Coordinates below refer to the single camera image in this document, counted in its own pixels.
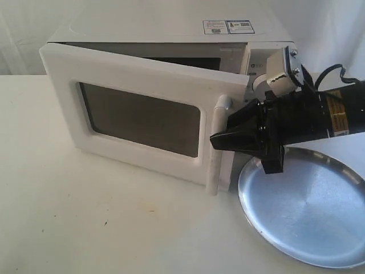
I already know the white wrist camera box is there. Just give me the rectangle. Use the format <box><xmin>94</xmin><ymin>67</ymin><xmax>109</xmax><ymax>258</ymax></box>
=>
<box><xmin>254</xmin><ymin>46</ymin><xmax>304</xmax><ymax>99</ymax></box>

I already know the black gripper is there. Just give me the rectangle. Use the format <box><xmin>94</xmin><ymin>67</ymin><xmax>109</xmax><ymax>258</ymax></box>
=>
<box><xmin>210</xmin><ymin>91</ymin><xmax>328</xmax><ymax>174</ymax></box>

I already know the blue energy label sticker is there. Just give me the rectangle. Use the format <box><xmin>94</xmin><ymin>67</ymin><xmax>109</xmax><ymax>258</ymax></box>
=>
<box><xmin>226</xmin><ymin>19</ymin><xmax>255</xmax><ymax>34</ymax></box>

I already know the round stainless steel tray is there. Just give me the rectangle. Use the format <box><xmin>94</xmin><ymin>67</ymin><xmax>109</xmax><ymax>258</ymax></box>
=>
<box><xmin>238</xmin><ymin>147</ymin><xmax>364</xmax><ymax>269</ymax></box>

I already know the white microwave oven body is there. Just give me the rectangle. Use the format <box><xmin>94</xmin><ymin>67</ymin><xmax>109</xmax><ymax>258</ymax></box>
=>
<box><xmin>47</xmin><ymin>12</ymin><xmax>297</xmax><ymax>192</ymax></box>

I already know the white warning label sticker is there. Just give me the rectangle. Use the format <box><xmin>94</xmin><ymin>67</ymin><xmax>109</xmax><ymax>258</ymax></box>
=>
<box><xmin>202</xmin><ymin>20</ymin><xmax>229</xmax><ymax>35</ymax></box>

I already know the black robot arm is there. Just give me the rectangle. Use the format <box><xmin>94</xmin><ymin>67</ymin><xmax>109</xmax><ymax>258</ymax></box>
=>
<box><xmin>210</xmin><ymin>81</ymin><xmax>364</xmax><ymax>174</ymax></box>

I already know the upper white control knob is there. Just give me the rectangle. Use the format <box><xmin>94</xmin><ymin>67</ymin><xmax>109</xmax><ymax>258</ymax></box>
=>
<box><xmin>252</xmin><ymin>74</ymin><xmax>270</xmax><ymax>92</ymax></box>

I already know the black cable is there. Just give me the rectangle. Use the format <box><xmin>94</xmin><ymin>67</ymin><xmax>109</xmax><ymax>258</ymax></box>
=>
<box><xmin>313</xmin><ymin>65</ymin><xmax>357</xmax><ymax>89</ymax></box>

